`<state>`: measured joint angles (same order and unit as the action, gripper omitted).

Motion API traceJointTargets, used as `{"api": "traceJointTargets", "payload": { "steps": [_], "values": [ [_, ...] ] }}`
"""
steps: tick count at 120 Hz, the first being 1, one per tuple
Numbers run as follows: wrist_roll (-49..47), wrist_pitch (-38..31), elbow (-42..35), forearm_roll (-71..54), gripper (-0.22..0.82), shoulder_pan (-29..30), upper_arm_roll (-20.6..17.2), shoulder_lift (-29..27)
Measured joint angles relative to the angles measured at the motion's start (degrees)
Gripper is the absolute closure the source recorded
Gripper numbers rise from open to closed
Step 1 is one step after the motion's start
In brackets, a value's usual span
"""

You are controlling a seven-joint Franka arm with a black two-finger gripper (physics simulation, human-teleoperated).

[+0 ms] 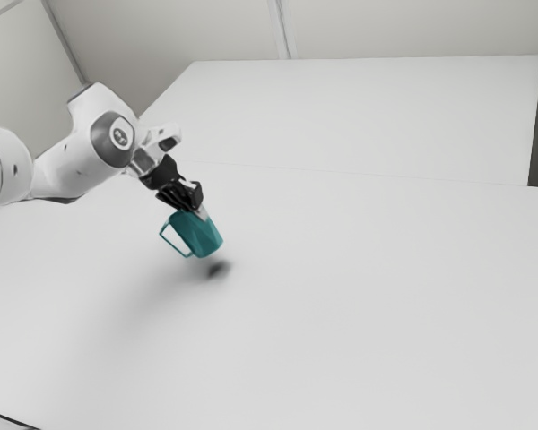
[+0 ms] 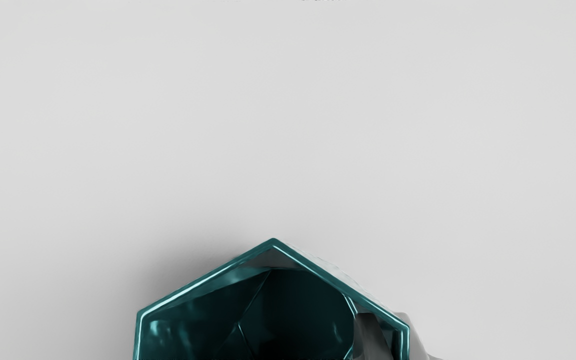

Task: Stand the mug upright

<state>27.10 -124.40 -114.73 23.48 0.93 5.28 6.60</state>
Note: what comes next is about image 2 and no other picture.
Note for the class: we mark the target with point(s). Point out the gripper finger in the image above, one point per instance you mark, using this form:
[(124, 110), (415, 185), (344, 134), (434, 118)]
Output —
[(420, 345)]

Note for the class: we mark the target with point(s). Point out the teal faceted mug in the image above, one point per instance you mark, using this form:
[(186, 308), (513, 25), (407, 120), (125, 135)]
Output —
[(248, 310)]

